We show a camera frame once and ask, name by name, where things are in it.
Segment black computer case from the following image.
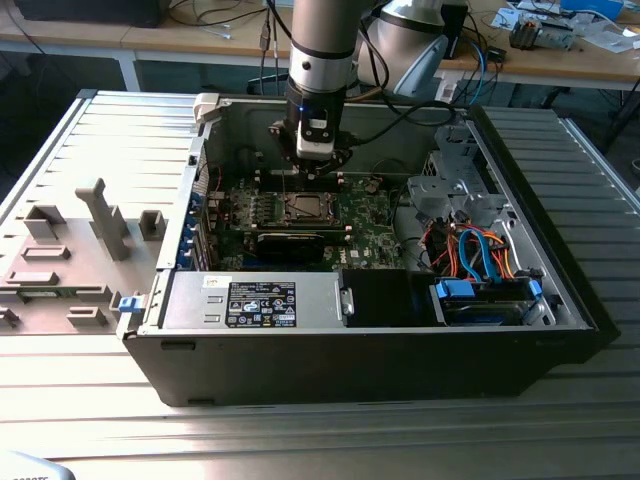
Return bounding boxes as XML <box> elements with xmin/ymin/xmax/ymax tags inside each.
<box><xmin>13</xmin><ymin>0</ymin><xmax>164</xmax><ymax>29</ymax></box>

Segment green motherboard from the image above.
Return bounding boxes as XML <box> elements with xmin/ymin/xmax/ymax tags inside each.
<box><xmin>207</xmin><ymin>169</ymin><xmax>409</xmax><ymax>274</ymax></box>

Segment silver CPU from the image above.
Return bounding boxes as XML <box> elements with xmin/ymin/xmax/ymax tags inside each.
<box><xmin>294</xmin><ymin>196</ymin><xmax>326</xmax><ymax>217</ymax></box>

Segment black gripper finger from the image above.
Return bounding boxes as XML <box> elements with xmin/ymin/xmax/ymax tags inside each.
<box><xmin>313</xmin><ymin>132</ymin><xmax>361</xmax><ymax>178</ymax></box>
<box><xmin>267</xmin><ymin>118</ymin><xmax>315</xmax><ymax>180</ymax></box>

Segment green RAM stick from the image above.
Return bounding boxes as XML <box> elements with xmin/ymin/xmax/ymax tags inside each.
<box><xmin>22</xmin><ymin>287</ymin><xmax>109</xmax><ymax>301</ymax></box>

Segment black upright box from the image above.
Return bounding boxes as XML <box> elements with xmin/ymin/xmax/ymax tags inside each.
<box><xmin>446</xmin><ymin>2</ymin><xmax>470</xmax><ymax>61</ymax></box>

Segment black open PC case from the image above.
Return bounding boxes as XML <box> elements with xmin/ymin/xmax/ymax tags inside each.
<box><xmin>115</xmin><ymin>92</ymin><xmax>621</xmax><ymax>409</ymax></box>

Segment black RAM slot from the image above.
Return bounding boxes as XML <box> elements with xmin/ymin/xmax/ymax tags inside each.
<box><xmin>255</xmin><ymin>181</ymin><xmax>346</xmax><ymax>195</ymax></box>
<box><xmin>224</xmin><ymin>218</ymin><xmax>351</xmax><ymax>229</ymax></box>
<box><xmin>224</xmin><ymin>223</ymin><xmax>351</xmax><ymax>234</ymax></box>
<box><xmin>255</xmin><ymin>169</ymin><xmax>346</xmax><ymax>184</ymax></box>

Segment CPU socket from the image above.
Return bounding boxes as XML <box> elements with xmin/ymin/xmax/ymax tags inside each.
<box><xmin>285</xmin><ymin>191</ymin><xmax>342</xmax><ymax>225</ymax></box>

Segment blue data wire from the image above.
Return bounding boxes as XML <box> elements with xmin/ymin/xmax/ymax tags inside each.
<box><xmin>457</xmin><ymin>227</ymin><xmax>496</xmax><ymax>284</ymax></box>

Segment grey parts rack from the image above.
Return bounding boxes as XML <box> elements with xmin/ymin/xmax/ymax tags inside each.
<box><xmin>0</xmin><ymin>177</ymin><xmax>174</xmax><ymax>335</ymax></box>

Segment pale teach pendant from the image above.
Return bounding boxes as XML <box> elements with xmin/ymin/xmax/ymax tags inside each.
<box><xmin>0</xmin><ymin>449</ymin><xmax>77</xmax><ymax>480</ymax></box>

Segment black plastic shroud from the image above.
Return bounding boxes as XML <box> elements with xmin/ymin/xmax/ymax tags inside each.
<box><xmin>342</xmin><ymin>268</ymin><xmax>436</xmax><ymax>329</ymax></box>

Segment orange power wires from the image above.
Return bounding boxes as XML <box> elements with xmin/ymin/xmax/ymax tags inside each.
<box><xmin>428</xmin><ymin>223</ymin><xmax>521</xmax><ymax>282</ymax></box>

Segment blue network cable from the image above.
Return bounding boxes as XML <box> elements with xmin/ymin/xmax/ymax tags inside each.
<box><xmin>467</xmin><ymin>37</ymin><xmax>501</xmax><ymax>104</ymax></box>

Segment grey metal drive cage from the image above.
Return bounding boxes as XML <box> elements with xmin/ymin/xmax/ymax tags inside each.
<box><xmin>405</xmin><ymin>124</ymin><xmax>509</xmax><ymax>226</ymax></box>

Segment blue disk carrier with disk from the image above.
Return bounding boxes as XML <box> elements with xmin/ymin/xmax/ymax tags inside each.
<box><xmin>429</xmin><ymin>277</ymin><xmax>546</xmax><ymax>327</ymax></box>

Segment white paper sheets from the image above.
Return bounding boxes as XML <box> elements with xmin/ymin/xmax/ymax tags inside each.
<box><xmin>579</xmin><ymin>19</ymin><xmax>640</xmax><ymax>54</ymax></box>

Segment CPU cooler heatsink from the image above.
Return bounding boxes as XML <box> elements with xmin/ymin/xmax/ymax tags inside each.
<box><xmin>508</xmin><ymin>13</ymin><xmax>544</xmax><ymax>51</ymax></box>

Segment grey metal bracket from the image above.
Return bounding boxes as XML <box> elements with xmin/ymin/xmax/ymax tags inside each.
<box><xmin>538</xmin><ymin>17</ymin><xmax>576</xmax><ymax>51</ymax></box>

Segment metal socket cover frame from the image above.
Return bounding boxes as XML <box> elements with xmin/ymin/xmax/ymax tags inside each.
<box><xmin>288</xmin><ymin>192</ymin><xmax>337</xmax><ymax>222</ymax></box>

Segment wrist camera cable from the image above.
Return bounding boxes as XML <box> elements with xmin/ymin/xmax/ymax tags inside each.
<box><xmin>347</xmin><ymin>99</ymin><xmax>461</xmax><ymax>149</ymax></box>

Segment black graphics card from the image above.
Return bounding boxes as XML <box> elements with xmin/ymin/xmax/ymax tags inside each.
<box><xmin>255</xmin><ymin>227</ymin><xmax>349</xmax><ymax>264</ymax></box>

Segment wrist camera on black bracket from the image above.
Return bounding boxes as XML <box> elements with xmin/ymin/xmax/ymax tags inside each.
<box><xmin>294</xmin><ymin>105</ymin><xmax>337</xmax><ymax>162</ymax></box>

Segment grey power supply unit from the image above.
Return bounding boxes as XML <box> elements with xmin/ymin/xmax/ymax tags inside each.
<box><xmin>158</xmin><ymin>271</ymin><xmax>346</xmax><ymax>330</ymax></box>

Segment blue box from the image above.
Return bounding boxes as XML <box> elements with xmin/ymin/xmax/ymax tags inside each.
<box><xmin>559</xmin><ymin>0</ymin><xmax>626</xmax><ymax>21</ymax></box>

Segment wooden desk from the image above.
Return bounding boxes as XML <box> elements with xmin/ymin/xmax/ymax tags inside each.
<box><xmin>432</xmin><ymin>0</ymin><xmax>640</xmax><ymax>92</ymax></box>
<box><xmin>0</xmin><ymin>0</ymin><xmax>294</xmax><ymax>94</ymax></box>

